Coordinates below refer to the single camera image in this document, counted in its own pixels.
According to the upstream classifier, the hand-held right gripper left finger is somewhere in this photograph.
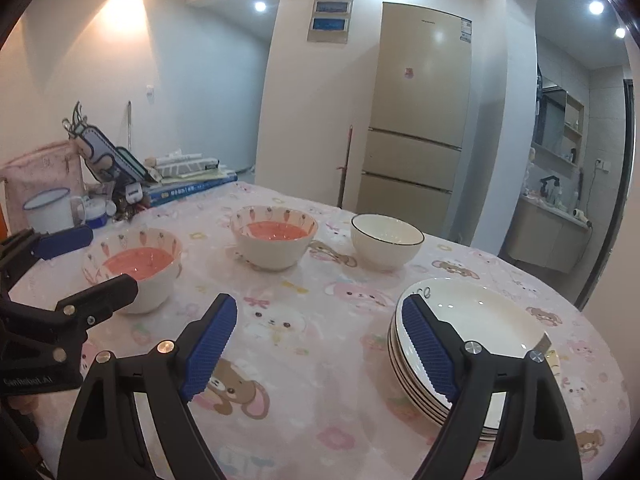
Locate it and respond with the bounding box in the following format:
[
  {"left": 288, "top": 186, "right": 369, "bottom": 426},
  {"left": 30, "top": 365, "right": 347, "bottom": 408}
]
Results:
[{"left": 57, "top": 293, "right": 239, "bottom": 480}]

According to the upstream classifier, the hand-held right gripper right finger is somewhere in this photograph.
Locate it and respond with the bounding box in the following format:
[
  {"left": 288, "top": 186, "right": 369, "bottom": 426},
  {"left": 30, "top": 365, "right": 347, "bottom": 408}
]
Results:
[{"left": 401, "top": 294, "right": 583, "bottom": 480}]

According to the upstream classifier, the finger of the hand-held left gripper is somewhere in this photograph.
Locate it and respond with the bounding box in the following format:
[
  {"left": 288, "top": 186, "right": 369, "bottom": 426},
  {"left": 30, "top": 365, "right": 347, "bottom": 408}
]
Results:
[
  {"left": 0, "top": 225, "right": 94, "bottom": 291},
  {"left": 0, "top": 275, "right": 139, "bottom": 361}
]

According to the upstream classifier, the carrot print bowl pink inside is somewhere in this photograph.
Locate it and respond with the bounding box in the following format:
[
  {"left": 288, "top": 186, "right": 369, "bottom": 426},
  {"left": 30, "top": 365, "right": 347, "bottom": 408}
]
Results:
[
  {"left": 230, "top": 205, "right": 319, "bottom": 271},
  {"left": 82, "top": 228, "right": 183, "bottom": 315}
]

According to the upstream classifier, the white bowl with black rim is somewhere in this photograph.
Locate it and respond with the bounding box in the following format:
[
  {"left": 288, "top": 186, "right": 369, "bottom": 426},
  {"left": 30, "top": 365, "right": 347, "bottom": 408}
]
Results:
[{"left": 350, "top": 213, "right": 425, "bottom": 272}]

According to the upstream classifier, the white enamel mug blue rim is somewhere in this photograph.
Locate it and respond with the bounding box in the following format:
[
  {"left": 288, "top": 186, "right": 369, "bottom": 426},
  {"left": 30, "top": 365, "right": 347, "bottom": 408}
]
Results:
[{"left": 22, "top": 187, "right": 83, "bottom": 233}]

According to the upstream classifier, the small blue white jar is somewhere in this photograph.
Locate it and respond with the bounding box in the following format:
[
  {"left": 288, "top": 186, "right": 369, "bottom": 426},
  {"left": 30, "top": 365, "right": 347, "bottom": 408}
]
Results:
[{"left": 82, "top": 199, "right": 108, "bottom": 228}]

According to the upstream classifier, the teal-edged card package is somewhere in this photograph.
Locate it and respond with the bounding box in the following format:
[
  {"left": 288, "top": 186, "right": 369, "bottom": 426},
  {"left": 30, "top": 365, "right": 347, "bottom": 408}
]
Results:
[{"left": 62, "top": 101, "right": 151, "bottom": 186}]

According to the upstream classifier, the pink cartoon printed tablecloth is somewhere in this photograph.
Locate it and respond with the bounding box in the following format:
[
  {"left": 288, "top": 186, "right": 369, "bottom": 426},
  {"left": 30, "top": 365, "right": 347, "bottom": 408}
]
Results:
[{"left": 10, "top": 180, "right": 631, "bottom": 480}]

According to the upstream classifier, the blue book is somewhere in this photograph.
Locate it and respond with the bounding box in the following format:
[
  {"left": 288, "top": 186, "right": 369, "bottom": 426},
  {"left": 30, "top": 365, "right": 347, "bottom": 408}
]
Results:
[{"left": 142, "top": 169, "right": 238, "bottom": 207}]

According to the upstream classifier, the white long box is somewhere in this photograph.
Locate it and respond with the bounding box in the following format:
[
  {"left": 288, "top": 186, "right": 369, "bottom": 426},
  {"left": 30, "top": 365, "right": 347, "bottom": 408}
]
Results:
[{"left": 147, "top": 151, "right": 221, "bottom": 180}]

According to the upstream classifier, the beige bathroom vanity cabinet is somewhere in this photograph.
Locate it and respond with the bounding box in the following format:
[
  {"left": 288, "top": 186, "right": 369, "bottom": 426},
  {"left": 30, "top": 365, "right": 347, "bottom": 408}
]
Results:
[{"left": 505, "top": 195, "right": 591, "bottom": 273}]

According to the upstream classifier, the wooden broom stick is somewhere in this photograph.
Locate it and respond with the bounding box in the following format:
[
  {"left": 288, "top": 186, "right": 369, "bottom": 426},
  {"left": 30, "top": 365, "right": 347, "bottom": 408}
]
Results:
[{"left": 336, "top": 125, "right": 353, "bottom": 208}]

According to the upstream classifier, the beige three-door refrigerator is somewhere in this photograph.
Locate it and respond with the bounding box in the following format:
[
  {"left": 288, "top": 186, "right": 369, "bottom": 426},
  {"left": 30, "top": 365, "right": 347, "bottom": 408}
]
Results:
[{"left": 357, "top": 1, "right": 473, "bottom": 238}]

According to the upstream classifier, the bathroom mirror cabinet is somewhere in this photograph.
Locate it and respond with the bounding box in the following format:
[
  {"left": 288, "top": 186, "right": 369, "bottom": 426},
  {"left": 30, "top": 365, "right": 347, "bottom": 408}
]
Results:
[{"left": 532, "top": 77, "right": 586, "bottom": 166}]

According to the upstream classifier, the pink drawstring bag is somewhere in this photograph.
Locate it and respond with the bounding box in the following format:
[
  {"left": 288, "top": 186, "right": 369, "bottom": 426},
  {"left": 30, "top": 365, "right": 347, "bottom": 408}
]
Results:
[{"left": 0, "top": 141, "right": 86, "bottom": 233}]

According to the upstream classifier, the grey wall electrical panel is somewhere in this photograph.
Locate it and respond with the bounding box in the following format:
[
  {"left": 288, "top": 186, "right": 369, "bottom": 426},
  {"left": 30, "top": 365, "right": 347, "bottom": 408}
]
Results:
[{"left": 306, "top": 0, "right": 355, "bottom": 47}]

